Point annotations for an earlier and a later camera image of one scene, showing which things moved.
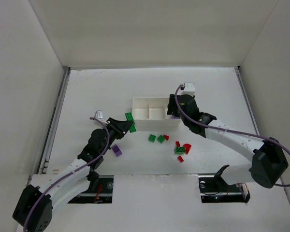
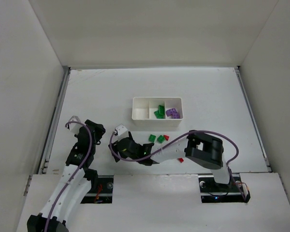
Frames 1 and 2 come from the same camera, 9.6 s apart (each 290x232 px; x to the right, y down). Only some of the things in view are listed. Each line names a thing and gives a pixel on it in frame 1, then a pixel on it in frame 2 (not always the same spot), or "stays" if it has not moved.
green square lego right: x=161 y=138 stays
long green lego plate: x=129 y=116 to x=158 y=115
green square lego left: x=152 y=138 stays
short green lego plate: x=133 y=128 to x=161 y=113
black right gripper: x=172 y=106 to x=122 y=147
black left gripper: x=115 y=128 to x=94 y=128
